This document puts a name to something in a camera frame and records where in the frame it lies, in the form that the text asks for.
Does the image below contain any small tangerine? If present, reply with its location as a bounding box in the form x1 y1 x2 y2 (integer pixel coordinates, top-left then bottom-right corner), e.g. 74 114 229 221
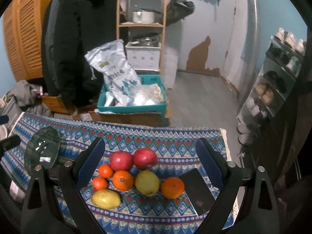
92 176 108 191
98 164 114 179

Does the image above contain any yellow mango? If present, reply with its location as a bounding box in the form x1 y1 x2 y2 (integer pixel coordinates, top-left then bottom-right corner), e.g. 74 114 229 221
91 189 122 210

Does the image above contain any red apple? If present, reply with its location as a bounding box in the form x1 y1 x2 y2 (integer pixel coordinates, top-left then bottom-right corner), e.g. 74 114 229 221
109 151 133 171
133 148 158 170

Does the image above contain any large orange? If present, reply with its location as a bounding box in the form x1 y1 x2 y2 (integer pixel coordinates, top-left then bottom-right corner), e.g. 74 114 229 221
112 170 134 191
160 177 184 199

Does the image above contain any green pear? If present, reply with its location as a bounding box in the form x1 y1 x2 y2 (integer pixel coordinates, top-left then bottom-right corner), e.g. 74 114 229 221
134 170 160 197

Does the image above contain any black smartphone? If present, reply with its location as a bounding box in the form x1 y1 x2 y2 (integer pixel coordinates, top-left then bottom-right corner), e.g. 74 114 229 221
179 168 215 215

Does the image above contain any grey tote bag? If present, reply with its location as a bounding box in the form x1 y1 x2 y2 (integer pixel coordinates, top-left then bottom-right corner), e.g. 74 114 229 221
1 96 23 131

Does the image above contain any dark glass fruit plate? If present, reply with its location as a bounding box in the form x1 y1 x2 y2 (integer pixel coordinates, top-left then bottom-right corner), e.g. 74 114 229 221
24 126 60 176

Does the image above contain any grey clothes pile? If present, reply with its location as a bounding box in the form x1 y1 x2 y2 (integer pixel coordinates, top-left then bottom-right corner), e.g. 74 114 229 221
2 80 53 117

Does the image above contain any wooden drawer box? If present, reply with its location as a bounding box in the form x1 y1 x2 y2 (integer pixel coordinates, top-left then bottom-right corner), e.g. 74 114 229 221
41 95 76 115

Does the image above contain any patterned blue tablecloth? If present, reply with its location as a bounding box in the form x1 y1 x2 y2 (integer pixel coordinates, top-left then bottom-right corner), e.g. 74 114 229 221
1 113 230 233

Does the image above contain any cardboard box under crate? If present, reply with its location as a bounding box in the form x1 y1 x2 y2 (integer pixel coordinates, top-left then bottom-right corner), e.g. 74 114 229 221
72 105 172 127

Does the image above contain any clear plastic bag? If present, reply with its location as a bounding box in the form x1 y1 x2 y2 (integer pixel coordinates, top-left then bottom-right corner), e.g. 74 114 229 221
127 83 167 106

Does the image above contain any teal plastic crate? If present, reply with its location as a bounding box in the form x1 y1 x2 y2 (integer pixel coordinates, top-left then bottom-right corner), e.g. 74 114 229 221
97 74 168 119

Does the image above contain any wooden louvered wardrobe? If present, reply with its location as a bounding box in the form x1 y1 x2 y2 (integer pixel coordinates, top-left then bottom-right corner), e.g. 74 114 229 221
3 0 51 81

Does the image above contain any white rice bag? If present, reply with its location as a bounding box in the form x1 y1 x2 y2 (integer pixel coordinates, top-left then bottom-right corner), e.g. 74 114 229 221
85 40 141 106

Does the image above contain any shoe rack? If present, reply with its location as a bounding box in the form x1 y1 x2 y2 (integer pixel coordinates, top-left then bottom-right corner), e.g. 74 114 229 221
236 28 306 146

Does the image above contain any white patterned storage box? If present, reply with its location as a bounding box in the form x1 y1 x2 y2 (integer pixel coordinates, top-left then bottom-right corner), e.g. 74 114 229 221
125 42 161 72

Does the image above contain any black hanging jacket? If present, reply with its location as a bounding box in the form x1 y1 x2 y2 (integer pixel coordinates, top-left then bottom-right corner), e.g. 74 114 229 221
41 0 117 108

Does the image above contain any steel pot on box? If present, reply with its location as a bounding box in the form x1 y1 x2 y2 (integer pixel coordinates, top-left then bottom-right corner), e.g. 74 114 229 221
131 32 160 47

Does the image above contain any dark hanging bag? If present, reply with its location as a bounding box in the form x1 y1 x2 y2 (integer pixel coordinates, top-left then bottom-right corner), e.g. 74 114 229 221
166 0 195 26

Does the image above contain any white cooking pot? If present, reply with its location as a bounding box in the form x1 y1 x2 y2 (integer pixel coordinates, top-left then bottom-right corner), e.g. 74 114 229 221
132 9 162 24

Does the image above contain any wooden shelf rack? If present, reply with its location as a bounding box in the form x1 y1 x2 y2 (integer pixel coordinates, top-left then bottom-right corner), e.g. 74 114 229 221
116 0 168 74

